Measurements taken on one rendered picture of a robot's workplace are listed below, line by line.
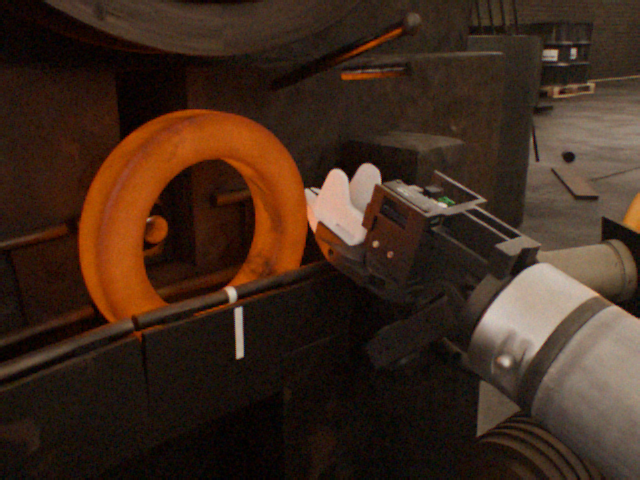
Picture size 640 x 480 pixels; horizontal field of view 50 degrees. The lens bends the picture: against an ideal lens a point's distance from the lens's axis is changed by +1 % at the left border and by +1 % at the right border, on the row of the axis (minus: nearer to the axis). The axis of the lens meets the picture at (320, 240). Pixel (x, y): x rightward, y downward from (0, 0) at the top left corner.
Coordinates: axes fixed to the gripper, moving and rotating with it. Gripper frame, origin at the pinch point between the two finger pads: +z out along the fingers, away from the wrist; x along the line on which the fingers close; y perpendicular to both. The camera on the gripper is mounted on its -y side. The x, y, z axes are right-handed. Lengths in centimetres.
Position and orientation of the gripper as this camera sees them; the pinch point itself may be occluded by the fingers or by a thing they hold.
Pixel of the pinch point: (315, 205)
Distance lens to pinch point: 60.6
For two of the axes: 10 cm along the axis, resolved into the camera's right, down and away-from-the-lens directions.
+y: 2.1, -8.4, -4.9
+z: -6.4, -5.0, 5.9
